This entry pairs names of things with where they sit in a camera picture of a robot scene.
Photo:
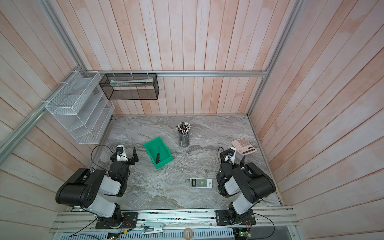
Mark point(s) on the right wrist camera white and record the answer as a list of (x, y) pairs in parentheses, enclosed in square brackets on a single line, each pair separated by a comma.
[(231, 155)]

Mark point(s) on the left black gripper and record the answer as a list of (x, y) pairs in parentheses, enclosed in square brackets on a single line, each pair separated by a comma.
[(132, 160)]

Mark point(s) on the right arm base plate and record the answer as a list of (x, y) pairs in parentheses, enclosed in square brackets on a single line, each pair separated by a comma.
[(230, 217)]

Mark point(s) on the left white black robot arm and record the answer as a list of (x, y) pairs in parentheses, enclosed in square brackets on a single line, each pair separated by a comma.
[(85, 189)]

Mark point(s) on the pink calculator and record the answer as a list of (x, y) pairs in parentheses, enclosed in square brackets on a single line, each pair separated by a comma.
[(243, 146)]

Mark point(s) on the black mesh wall basket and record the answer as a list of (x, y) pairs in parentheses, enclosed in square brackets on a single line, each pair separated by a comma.
[(124, 87)]

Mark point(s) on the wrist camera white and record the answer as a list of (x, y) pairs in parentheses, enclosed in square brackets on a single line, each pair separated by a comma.
[(231, 155), (120, 153)]

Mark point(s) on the yellow black screwdriver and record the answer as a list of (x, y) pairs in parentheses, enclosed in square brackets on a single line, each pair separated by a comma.
[(158, 156)]

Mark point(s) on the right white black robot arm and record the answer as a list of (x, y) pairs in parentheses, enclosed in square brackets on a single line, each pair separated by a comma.
[(248, 181)]

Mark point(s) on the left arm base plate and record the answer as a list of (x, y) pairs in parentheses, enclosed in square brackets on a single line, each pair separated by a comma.
[(129, 220)]

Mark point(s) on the white wire wall shelf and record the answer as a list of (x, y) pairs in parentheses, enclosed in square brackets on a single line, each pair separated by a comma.
[(82, 110)]

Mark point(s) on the green plastic bin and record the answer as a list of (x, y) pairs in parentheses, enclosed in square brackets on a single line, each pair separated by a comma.
[(165, 153)]

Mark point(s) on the white remote control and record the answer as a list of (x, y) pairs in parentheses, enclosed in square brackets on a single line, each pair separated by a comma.
[(201, 183)]

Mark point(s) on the tape roll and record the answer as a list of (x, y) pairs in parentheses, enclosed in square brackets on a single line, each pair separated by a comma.
[(188, 234)]

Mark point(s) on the aluminium front rail frame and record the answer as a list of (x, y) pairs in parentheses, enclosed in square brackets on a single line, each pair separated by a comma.
[(272, 223)]

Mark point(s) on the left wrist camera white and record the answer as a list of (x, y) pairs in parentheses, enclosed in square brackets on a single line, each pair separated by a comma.
[(120, 153)]

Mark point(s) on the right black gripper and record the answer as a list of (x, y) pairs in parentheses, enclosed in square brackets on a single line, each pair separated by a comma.
[(224, 155)]

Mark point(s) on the mesh pencil cup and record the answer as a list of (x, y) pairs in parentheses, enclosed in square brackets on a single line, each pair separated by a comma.
[(184, 134)]

